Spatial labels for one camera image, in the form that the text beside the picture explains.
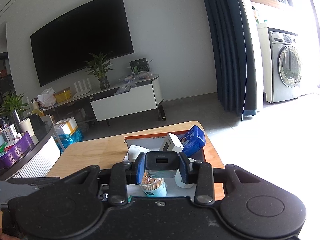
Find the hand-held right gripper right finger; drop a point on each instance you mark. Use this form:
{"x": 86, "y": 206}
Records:
{"x": 184, "y": 170}

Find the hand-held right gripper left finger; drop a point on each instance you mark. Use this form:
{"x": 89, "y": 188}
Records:
{"x": 140, "y": 170}

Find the white ceramic cup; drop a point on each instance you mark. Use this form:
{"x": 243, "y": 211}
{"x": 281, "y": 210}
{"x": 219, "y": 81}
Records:
{"x": 181, "y": 183}

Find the black usb charger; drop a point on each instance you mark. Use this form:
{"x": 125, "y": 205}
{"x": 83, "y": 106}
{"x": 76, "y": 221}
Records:
{"x": 162, "y": 165}

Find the toothpick jar with blue lid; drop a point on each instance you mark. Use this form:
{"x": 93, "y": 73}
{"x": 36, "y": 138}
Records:
{"x": 153, "y": 188}

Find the white adapter packaging box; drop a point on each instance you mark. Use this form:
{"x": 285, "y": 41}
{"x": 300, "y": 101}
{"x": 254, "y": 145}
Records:
{"x": 171, "y": 143}

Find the orange-rimmed cardboard box tray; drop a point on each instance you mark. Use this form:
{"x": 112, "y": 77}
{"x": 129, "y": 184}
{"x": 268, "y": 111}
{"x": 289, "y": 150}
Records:
{"x": 150, "y": 140}

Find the blue printed tissue box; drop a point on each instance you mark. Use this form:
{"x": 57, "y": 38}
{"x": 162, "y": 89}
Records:
{"x": 193, "y": 140}

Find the round dark coffee table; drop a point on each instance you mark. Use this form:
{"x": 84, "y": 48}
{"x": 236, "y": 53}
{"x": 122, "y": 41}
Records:
{"x": 37, "y": 160}

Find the purple tin tray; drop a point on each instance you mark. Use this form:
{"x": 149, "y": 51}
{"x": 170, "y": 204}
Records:
{"x": 17, "y": 152}

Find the paper cup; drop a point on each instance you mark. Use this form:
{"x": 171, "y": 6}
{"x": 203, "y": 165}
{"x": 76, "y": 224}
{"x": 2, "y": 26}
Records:
{"x": 26, "y": 127}

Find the black roll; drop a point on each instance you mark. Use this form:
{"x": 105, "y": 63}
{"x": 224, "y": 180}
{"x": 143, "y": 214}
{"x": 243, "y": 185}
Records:
{"x": 162, "y": 113}

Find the steel bottle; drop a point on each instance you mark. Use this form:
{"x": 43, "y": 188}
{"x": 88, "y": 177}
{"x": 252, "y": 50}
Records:
{"x": 17, "y": 121}

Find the blue plastic bag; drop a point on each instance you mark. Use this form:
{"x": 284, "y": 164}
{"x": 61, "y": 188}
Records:
{"x": 71, "y": 140}

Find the white tv cabinet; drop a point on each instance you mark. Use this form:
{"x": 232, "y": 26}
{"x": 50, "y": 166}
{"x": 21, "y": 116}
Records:
{"x": 125, "y": 105}

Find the white and orange carton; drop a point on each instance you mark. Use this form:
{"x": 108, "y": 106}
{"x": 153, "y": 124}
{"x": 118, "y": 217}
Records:
{"x": 65, "y": 126}

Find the leafy green plant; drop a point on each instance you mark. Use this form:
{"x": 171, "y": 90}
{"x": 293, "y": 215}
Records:
{"x": 12, "y": 105}

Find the grey plastic bag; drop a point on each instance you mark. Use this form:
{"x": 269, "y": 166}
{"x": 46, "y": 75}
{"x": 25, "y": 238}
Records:
{"x": 126, "y": 88}

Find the white plastic bag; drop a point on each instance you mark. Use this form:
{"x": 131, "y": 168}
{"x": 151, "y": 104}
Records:
{"x": 47, "y": 98}

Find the yellow box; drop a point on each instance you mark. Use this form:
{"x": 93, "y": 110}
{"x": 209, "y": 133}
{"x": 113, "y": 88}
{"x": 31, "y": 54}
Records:
{"x": 63, "y": 96}

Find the white router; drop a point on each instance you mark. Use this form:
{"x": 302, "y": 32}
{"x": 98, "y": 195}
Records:
{"x": 82, "y": 90}

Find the black and green box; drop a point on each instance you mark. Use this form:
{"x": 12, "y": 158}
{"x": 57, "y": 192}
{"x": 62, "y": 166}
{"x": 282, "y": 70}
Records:
{"x": 139, "y": 66}

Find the potted plant in dark vase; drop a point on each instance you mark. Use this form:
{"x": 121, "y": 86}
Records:
{"x": 100, "y": 70}

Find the dark blue curtain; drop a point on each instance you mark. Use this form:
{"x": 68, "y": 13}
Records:
{"x": 230, "y": 50}

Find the silver washing machine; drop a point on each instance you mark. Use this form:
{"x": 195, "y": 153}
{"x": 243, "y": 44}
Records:
{"x": 285, "y": 67}

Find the black wall television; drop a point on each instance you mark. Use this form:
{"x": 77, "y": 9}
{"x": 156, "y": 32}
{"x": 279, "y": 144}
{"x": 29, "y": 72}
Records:
{"x": 82, "y": 37}

